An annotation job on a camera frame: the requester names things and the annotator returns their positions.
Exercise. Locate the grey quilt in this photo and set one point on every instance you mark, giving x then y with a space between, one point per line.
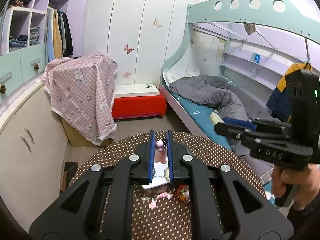
227 101

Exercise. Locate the brown polka dot tablecloth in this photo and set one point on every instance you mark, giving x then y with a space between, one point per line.
162 214

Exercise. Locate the beige cabinet with handles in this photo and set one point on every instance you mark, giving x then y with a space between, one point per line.
33 145

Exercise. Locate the cardboard box under cloth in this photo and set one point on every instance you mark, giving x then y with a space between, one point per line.
77 140

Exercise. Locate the lilac open shelf wardrobe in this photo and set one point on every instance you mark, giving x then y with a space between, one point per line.
16 21

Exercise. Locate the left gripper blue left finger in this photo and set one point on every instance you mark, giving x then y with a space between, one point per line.
152 141

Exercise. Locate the red storage ottoman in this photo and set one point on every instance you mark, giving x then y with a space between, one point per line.
138 101

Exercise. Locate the teal bunk bed frame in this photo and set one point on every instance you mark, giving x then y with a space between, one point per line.
251 43

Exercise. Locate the pink checkered cloth cover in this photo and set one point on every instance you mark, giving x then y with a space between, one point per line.
82 92

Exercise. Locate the hanging clothes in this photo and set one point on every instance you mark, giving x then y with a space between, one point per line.
58 37

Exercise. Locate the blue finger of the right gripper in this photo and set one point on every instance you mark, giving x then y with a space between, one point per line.
226 131
240 124

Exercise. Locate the teal bed sheet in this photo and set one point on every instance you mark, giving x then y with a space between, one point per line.
196 118

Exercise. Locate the right hand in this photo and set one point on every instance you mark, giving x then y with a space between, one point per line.
307 180

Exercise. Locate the pink hair clip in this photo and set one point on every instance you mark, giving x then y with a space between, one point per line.
154 199

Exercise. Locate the teal drawer unit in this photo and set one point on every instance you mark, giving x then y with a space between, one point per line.
20 66

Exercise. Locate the yellow and navy jacket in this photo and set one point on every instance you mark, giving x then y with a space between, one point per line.
279 101

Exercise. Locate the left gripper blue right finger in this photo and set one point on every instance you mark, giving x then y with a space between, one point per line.
169 154

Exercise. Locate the dark metal tin box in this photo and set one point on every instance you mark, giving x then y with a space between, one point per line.
155 187

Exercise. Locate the white wardrobe doors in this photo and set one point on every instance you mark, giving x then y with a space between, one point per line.
138 34

